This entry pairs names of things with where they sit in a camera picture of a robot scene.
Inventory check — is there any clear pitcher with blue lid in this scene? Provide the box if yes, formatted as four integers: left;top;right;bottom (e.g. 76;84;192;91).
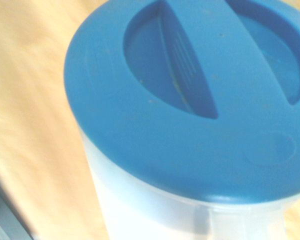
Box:
62;0;300;240

